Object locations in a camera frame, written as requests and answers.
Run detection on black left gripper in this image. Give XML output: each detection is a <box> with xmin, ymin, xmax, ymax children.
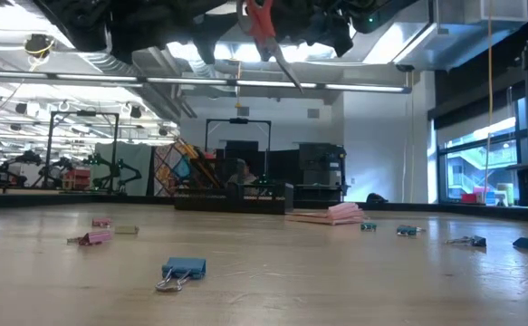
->
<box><xmin>32</xmin><ymin>0</ymin><xmax>229</xmax><ymax>65</ymax></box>

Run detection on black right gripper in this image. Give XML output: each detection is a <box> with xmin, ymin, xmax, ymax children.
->
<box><xmin>283</xmin><ymin>0</ymin><xmax>423</xmax><ymax>58</ymax></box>

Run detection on red-handled scissors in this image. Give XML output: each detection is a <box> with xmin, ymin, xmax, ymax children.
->
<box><xmin>235</xmin><ymin>0</ymin><xmax>305</xmax><ymax>95</ymax></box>

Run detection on orange pencil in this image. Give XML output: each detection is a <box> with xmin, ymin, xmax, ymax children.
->
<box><xmin>185</xmin><ymin>143</ymin><xmax>223</xmax><ymax>190</ymax></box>

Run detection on black mesh desk organizer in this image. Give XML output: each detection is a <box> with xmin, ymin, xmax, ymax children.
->
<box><xmin>174</xmin><ymin>156</ymin><xmax>295</xmax><ymax>216</ymax></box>

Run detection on pink sticky note pad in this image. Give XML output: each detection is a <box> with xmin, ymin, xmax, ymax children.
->
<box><xmin>284</xmin><ymin>201</ymin><xmax>366</xmax><ymax>226</ymax></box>

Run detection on large blue binder clip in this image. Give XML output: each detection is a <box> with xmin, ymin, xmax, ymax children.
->
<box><xmin>154</xmin><ymin>256</ymin><xmax>207</xmax><ymax>293</ymax></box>

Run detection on dark blue binder clip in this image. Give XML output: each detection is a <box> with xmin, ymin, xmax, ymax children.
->
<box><xmin>444</xmin><ymin>235</ymin><xmax>488</xmax><ymax>249</ymax></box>

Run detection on black equipment cabinet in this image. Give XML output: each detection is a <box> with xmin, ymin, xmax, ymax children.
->
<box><xmin>297</xmin><ymin>142</ymin><xmax>349</xmax><ymax>205</ymax></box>

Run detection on person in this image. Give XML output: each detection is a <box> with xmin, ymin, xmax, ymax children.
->
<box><xmin>226</xmin><ymin>158</ymin><xmax>259</xmax><ymax>187</ymax></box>

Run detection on grey fabric backdrop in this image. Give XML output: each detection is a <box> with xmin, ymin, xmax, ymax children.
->
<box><xmin>91</xmin><ymin>141</ymin><xmax>155</xmax><ymax>197</ymax></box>

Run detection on patterned colourful panel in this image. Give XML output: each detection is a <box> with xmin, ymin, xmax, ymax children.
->
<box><xmin>153</xmin><ymin>142</ymin><xmax>181</xmax><ymax>197</ymax></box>

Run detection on black partition panel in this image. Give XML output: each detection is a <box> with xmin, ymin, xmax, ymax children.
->
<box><xmin>216</xmin><ymin>139</ymin><xmax>301</xmax><ymax>187</ymax></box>

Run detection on red storage box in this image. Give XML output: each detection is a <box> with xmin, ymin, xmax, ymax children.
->
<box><xmin>62</xmin><ymin>168</ymin><xmax>91</xmax><ymax>191</ymax></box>

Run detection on large glass window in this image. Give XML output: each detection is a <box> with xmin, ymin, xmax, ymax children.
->
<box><xmin>436</xmin><ymin>85</ymin><xmax>528</xmax><ymax>207</ymax></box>

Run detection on green container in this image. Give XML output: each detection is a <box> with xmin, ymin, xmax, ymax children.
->
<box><xmin>496</xmin><ymin>182</ymin><xmax>516</xmax><ymax>207</ymax></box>

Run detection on black gantry frame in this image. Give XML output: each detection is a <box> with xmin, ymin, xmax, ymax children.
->
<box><xmin>204</xmin><ymin>118</ymin><xmax>273</xmax><ymax>182</ymax></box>
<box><xmin>43</xmin><ymin>110</ymin><xmax>120</xmax><ymax>194</ymax></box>

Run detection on white ceiling air duct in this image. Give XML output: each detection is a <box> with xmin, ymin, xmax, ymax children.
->
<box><xmin>392</xmin><ymin>0</ymin><xmax>528</xmax><ymax>72</ymax></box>

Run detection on yellow hanging cord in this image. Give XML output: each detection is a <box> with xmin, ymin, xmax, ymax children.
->
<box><xmin>481</xmin><ymin>0</ymin><xmax>494</xmax><ymax>205</ymax></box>

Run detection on black aluminium table frame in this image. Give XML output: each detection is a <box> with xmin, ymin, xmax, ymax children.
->
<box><xmin>0</xmin><ymin>192</ymin><xmax>528</xmax><ymax>224</ymax></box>

